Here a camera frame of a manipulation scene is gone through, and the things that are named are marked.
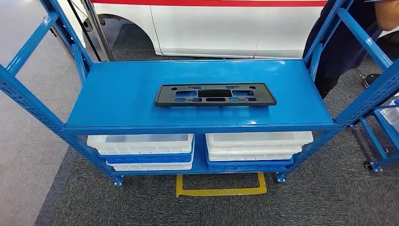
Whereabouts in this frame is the black plastic panel part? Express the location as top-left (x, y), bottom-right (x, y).
top-left (155, 82), bottom-right (278, 108)

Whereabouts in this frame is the blue metal shelf rack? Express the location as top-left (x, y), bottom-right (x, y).
top-left (0, 0), bottom-right (399, 188)

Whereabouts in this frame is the white car with red stripe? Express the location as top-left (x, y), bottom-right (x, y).
top-left (57, 0), bottom-right (328, 60)

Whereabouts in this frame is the chrome pole stand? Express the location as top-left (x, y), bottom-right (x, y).
top-left (81, 0), bottom-right (115, 62)

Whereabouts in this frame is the thin black rod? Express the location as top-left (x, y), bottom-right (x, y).
top-left (66, 0), bottom-right (103, 62)

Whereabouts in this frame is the person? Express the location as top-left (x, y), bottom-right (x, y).
top-left (302, 0), bottom-right (399, 99)

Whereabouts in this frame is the blue wheeled cart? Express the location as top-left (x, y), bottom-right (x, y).
top-left (349, 93), bottom-right (399, 174)

